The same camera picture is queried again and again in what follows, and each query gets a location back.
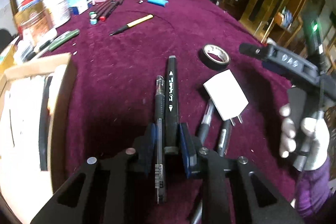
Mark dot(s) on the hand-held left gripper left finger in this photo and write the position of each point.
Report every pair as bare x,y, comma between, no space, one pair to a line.
149,146

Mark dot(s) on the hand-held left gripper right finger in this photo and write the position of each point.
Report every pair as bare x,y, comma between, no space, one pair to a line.
187,153

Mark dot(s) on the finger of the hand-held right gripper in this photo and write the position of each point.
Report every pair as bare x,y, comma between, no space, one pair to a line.
249,48

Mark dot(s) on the clear barcode gel pen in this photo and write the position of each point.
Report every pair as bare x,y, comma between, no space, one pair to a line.
160,134

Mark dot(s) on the black marker pale cap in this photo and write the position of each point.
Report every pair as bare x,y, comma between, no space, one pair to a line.
172,98

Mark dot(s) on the cardboard box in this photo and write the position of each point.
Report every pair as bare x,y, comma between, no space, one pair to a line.
63,108

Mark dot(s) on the yellow black pen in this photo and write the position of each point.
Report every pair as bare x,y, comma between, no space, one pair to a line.
131,24

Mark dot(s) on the person's right forearm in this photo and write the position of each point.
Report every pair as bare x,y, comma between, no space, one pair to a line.
315,187

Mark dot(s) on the person's right hand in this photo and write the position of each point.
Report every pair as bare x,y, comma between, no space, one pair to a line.
319,140

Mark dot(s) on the black tape roll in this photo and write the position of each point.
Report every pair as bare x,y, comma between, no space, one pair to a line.
214,56

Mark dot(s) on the black clip pen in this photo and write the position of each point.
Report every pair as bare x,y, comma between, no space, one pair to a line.
224,137

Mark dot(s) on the white charger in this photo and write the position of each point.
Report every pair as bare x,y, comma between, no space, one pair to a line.
225,94

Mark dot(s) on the blue battery pack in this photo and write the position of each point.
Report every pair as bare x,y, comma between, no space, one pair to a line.
157,1

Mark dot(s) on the green pen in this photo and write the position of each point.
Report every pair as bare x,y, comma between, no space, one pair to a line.
64,39

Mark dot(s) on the row of black markers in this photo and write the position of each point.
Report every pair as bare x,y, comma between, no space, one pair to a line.
103,11

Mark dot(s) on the silver clear pen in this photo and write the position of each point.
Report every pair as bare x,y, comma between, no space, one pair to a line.
39,49

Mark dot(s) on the black marker green cap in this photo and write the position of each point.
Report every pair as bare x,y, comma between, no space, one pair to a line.
101,7

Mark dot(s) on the blue white small box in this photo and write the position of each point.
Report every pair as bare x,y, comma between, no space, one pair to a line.
78,7

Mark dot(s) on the gold label jar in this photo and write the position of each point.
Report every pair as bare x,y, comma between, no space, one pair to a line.
34,22

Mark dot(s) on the black bag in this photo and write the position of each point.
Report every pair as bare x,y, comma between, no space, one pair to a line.
5,39

